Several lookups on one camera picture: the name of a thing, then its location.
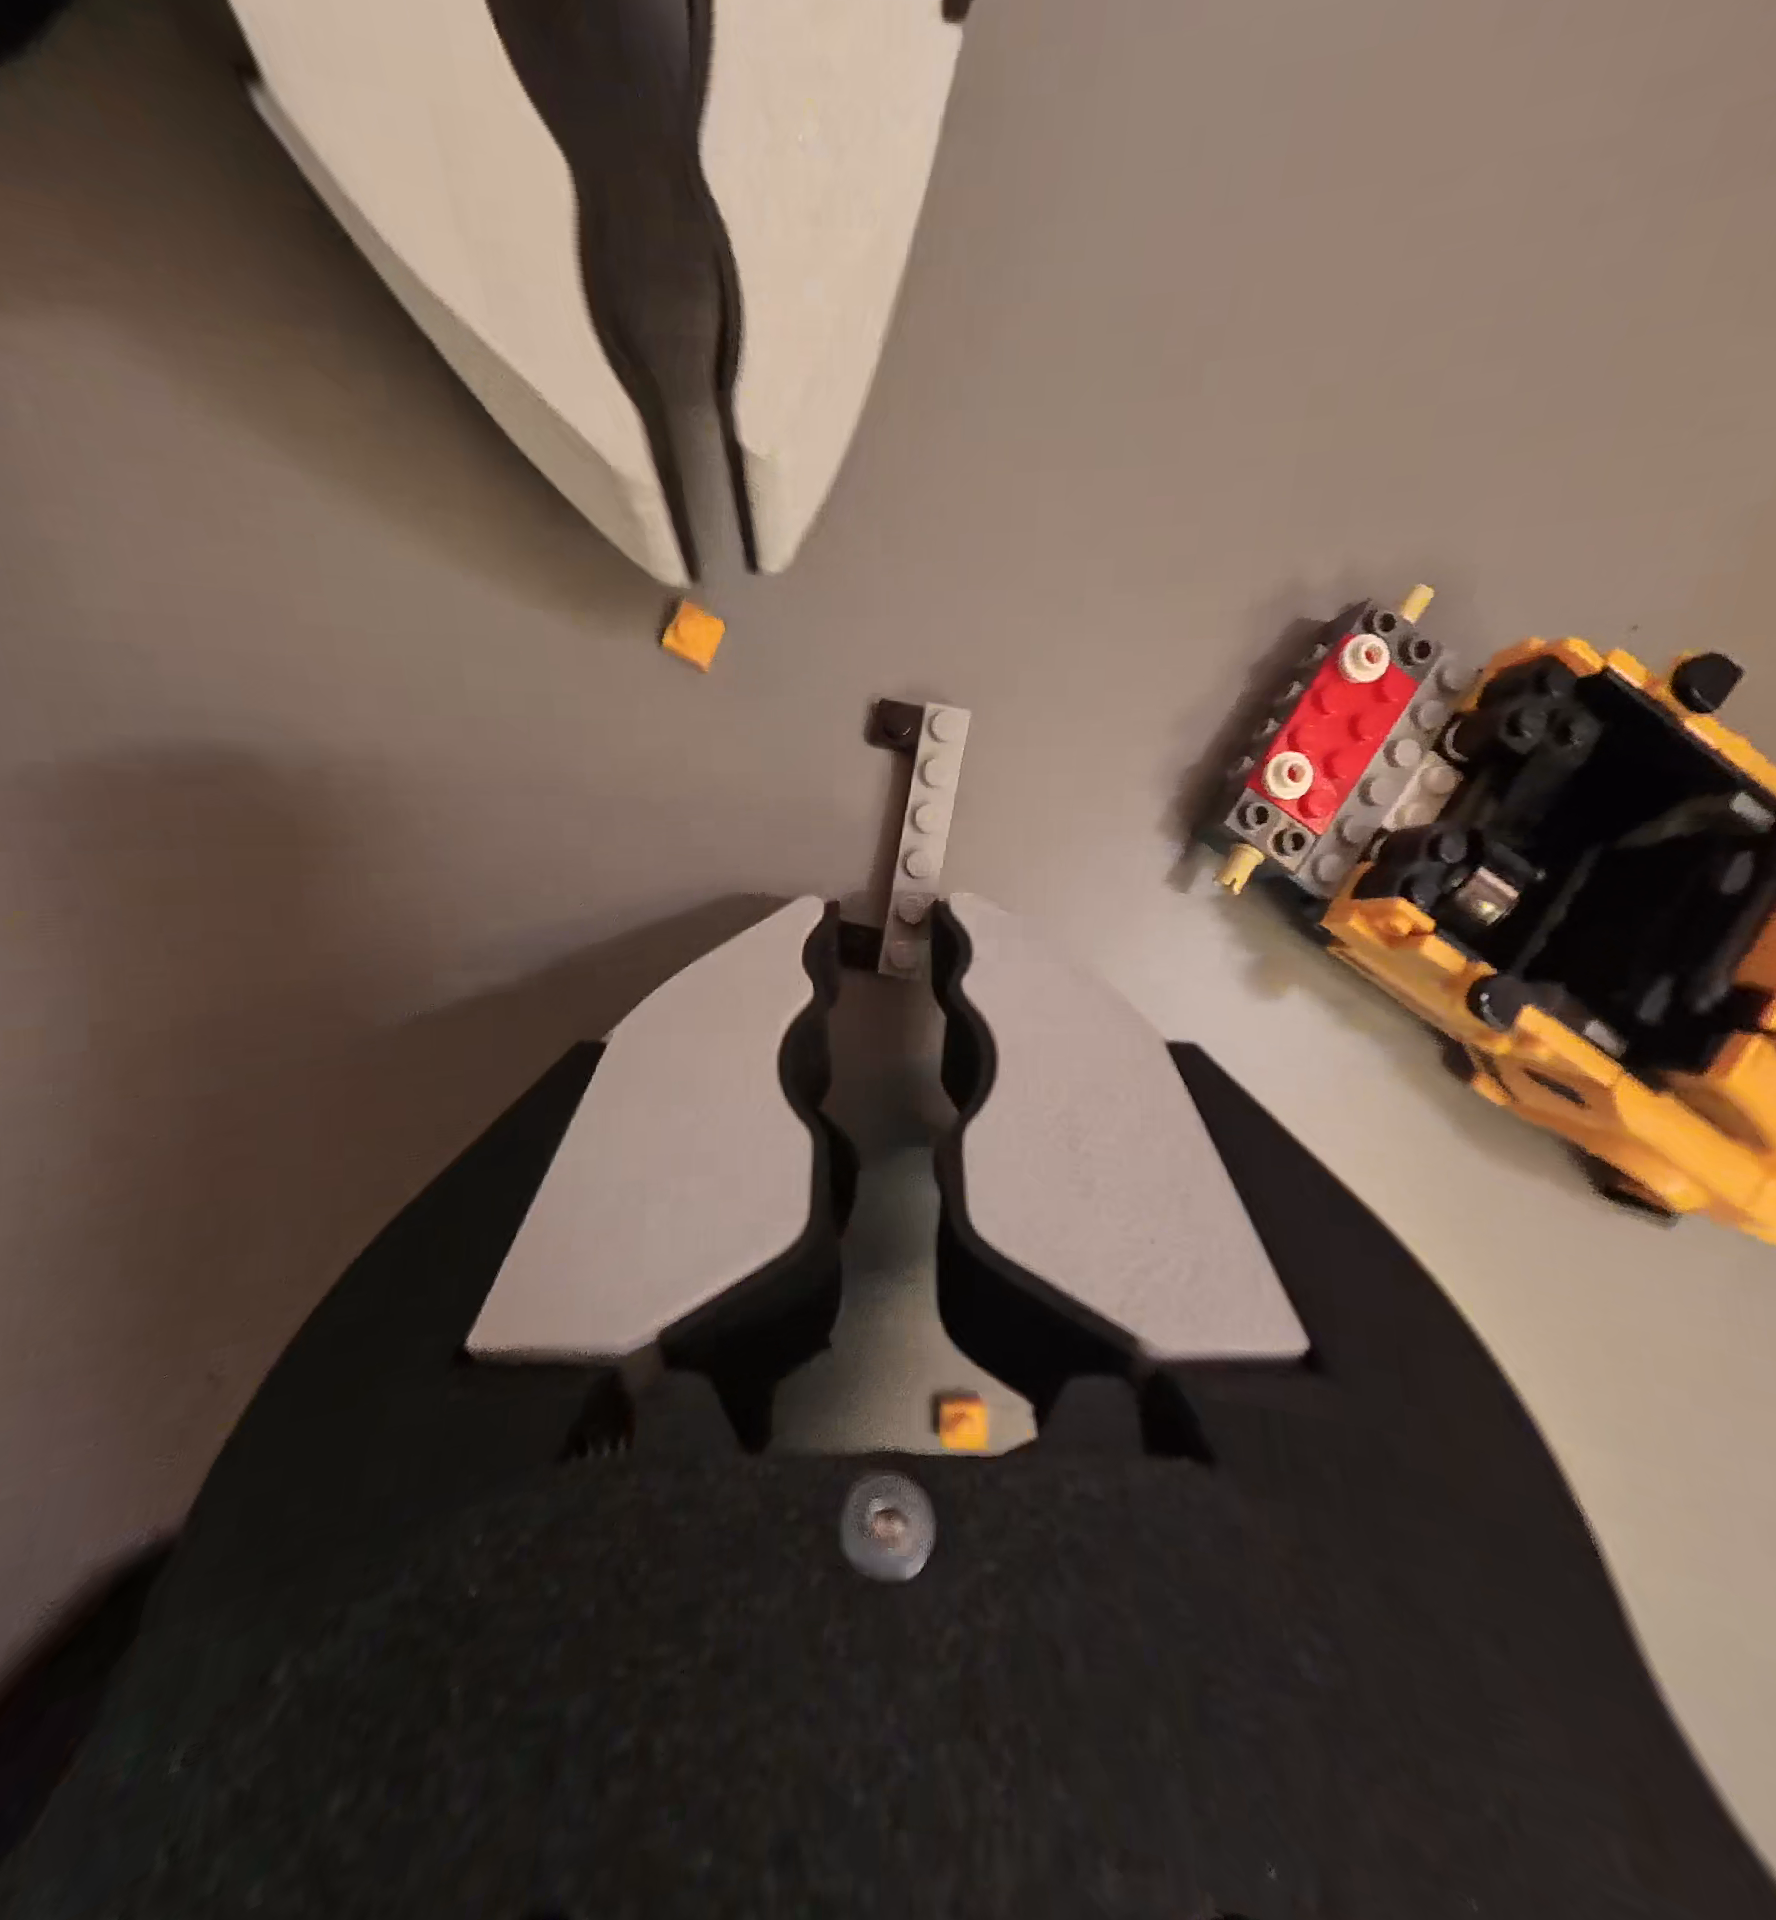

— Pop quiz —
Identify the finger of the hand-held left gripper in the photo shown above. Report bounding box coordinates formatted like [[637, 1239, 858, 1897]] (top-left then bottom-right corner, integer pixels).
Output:
[[225, 0, 718, 591], [686, 0, 968, 578]]

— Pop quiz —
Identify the yellow lego car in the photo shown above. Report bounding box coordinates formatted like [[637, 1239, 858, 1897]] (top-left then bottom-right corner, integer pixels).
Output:
[[1177, 583, 1776, 1257]]

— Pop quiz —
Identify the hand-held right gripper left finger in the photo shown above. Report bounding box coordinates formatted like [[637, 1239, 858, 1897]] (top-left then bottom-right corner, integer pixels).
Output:
[[463, 895, 846, 1368]]

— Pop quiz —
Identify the long grey lego plate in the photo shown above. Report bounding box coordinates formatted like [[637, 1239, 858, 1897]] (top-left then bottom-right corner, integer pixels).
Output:
[[864, 696, 975, 981]]

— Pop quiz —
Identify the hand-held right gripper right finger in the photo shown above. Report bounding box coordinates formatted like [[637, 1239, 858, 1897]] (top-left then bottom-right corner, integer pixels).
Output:
[[927, 892, 1311, 1368]]

